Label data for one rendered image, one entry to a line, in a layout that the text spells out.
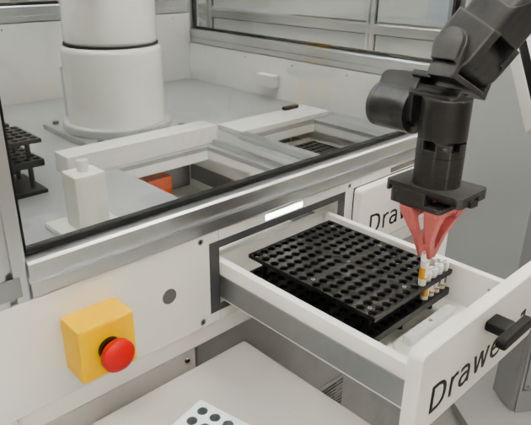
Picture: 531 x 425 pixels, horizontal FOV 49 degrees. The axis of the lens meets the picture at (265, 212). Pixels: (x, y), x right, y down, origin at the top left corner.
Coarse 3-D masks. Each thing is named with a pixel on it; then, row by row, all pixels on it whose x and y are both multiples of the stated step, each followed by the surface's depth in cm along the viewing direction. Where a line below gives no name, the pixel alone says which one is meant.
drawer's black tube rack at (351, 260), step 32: (320, 224) 93; (288, 256) 83; (320, 256) 83; (352, 256) 83; (384, 256) 84; (416, 256) 83; (288, 288) 80; (320, 288) 75; (352, 288) 76; (384, 288) 75; (448, 288) 81; (352, 320) 74; (384, 320) 74
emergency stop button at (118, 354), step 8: (112, 344) 65; (120, 344) 65; (128, 344) 66; (104, 352) 65; (112, 352) 64; (120, 352) 65; (128, 352) 66; (104, 360) 64; (112, 360) 65; (120, 360) 65; (128, 360) 66; (112, 368) 65; (120, 368) 66
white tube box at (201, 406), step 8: (200, 400) 71; (192, 408) 69; (200, 408) 70; (208, 408) 69; (216, 408) 69; (184, 416) 68; (192, 416) 68; (200, 416) 68; (208, 416) 68; (216, 416) 69; (224, 416) 68; (232, 416) 68; (176, 424) 67; (184, 424) 67; (192, 424) 69; (200, 424) 67; (208, 424) 67; (216, 424) 67; (224, 424) 68; (232, 424) 68; (240, 424) 67; (248, 424) 67
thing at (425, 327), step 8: (448, 304) 82; (440, 312) 80; (448, 312) 80; (424, 320) 78; (432, 320) 78; (440, 320) 78; (416, 328) 76; (424, 328) 76; (432, 328) 78; (408, 336) 74; (416, 336) 75; (408, 344) 75
